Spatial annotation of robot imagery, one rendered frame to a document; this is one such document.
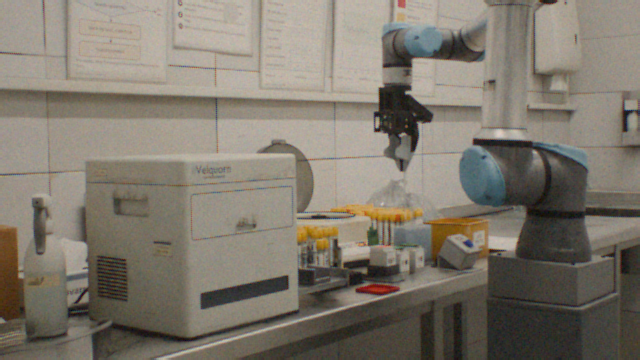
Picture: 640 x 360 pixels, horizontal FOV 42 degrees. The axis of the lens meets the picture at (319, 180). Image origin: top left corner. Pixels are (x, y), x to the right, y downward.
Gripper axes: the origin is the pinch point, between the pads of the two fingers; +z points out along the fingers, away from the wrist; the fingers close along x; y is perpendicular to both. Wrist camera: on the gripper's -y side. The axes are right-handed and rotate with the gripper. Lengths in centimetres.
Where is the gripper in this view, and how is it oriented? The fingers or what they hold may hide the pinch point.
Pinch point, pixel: (404, 166)
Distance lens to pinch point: 210.3
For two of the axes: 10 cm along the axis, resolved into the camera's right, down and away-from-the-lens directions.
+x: 6.8, 0.3, -7.3
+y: -7.3, 0.5, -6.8
